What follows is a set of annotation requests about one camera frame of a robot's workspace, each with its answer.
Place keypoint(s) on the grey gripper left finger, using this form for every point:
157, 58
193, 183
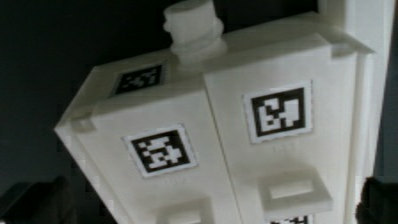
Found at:
38, 203

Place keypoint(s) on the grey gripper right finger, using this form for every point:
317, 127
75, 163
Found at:
377, 207

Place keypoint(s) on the white cabinet body box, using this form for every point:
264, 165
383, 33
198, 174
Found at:
354, 24

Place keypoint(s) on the white door panel with knob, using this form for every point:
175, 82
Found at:
281, 89

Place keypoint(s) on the white door panel with tags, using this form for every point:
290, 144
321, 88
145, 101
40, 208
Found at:
146, 130

